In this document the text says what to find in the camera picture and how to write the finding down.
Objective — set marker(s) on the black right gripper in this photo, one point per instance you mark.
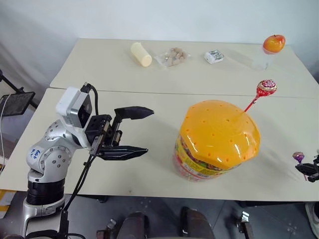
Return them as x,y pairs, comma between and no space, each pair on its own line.
316,159

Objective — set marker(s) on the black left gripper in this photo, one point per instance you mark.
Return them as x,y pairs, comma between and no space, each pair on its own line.
101,130

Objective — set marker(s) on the purple lollipop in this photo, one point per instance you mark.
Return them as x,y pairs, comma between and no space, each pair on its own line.
298,157

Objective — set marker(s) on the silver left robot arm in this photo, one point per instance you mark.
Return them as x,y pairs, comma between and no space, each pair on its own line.
49,154

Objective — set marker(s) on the orange-lidded lollipop jar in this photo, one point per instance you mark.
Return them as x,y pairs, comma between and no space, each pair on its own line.
219,134

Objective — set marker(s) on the cream cylinder roll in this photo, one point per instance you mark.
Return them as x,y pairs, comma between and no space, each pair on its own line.
140,54

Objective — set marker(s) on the clear bag of snacks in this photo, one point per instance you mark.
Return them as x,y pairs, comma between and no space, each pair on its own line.
173,56

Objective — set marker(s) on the red wrapped lollipop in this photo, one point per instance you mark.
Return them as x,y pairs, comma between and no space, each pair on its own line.
266,88

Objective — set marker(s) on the small white box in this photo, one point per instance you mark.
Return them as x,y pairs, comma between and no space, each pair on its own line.
213,56

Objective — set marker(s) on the black tablet on stand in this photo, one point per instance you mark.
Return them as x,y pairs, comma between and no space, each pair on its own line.
16,103

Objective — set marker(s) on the clear plastic cup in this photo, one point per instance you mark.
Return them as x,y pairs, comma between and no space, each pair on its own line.
260,61

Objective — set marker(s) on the red yellow apple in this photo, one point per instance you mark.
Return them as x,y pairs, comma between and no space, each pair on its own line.
274,43

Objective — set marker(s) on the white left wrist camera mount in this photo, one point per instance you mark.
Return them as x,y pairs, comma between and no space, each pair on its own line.
72,107

